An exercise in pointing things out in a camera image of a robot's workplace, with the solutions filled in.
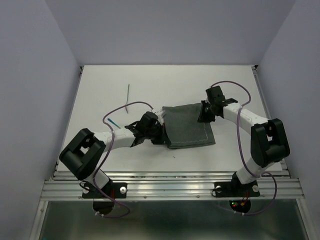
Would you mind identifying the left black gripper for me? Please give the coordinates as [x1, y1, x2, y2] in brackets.
[144, 122, 171, 145]

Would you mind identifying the dark grey cloth napkin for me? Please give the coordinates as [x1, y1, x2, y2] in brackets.
[162, 103, 216, 150]

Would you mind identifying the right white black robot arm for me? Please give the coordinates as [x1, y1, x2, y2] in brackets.
[198, 86, 290, 195]

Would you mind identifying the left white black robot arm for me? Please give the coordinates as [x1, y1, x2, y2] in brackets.
[59, 111, 168, 197]

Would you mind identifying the iridescent rainbow spoon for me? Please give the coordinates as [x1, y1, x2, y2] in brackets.
[107, 118, 121, 129]

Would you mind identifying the silver metal fork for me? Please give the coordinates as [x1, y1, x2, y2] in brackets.
[124, 84, 130, 114]

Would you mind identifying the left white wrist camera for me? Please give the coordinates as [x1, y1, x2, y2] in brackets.
[151, 108, 166, 125]

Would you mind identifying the aluminium right side rail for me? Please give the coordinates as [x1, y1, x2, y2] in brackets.
[251, 65, 291, 177]

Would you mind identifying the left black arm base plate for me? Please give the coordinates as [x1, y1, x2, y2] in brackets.
[79, 181, 128, 199]

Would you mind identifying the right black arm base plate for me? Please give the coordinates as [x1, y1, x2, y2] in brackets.
[211, 180, 260, 198]

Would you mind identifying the aluminium front rail frame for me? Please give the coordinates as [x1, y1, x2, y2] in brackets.
[29, 169, 318, 240]

